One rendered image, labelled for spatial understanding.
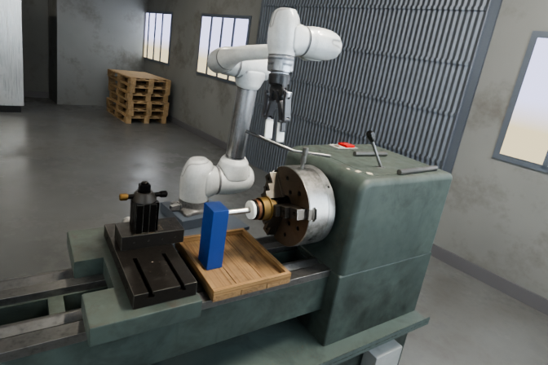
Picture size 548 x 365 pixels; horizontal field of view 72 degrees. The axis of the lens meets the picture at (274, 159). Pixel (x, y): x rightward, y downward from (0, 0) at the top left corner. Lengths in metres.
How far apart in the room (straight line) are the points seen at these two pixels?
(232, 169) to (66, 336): 1.10
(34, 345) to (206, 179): 1.05
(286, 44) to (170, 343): 1.01
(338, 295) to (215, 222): 0.59
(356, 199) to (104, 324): 0.88
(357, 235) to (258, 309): 0.45
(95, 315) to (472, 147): 3.27
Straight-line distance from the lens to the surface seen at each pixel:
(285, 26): 1.28
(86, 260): 1.37
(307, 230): 1.38
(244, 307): 1.38
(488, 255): 3.87
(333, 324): 1.66
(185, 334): 1.33
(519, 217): 3.71
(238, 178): 1.97
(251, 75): 1.82
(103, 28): 8.88
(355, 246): 1.49
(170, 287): 1.15
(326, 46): 1.36
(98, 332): 1.12
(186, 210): 1.96
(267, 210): 1.38
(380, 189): 1.46
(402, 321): 2.00
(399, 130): 4.00
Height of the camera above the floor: 1.64
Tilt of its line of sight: 16 degrees down
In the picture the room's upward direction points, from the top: 9 degrees clockwise
